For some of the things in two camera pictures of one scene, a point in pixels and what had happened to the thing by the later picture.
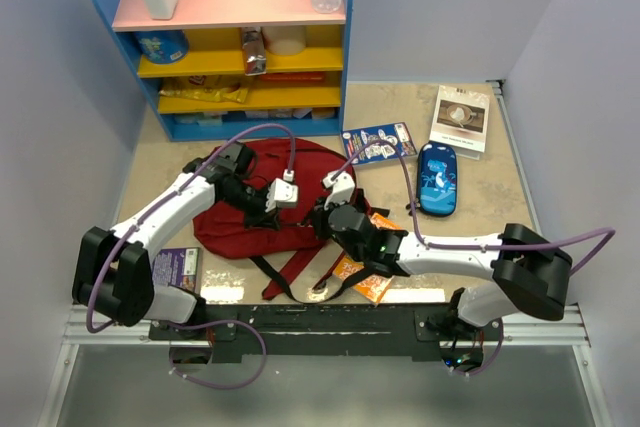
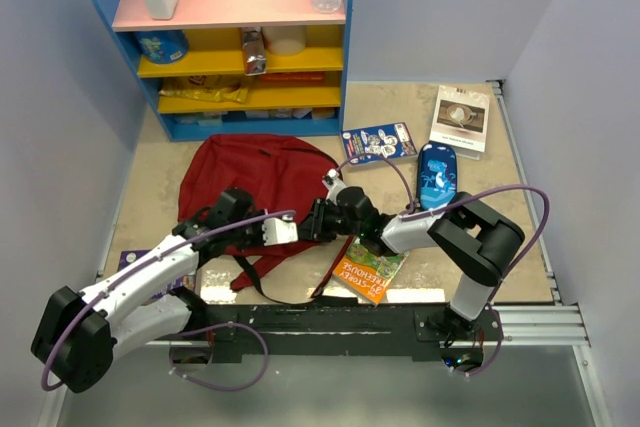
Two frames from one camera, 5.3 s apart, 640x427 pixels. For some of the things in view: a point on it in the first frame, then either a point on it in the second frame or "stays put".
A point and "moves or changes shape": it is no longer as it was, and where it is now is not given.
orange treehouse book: x=370 y=286 stays put
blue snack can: x=162 y=46 stays put
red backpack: x=229 y=230 moves or changes shape
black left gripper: x=261 y=217 → x=259 y=240
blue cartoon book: x=379 y=150 stays put
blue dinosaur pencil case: x=437 y=179 stays put
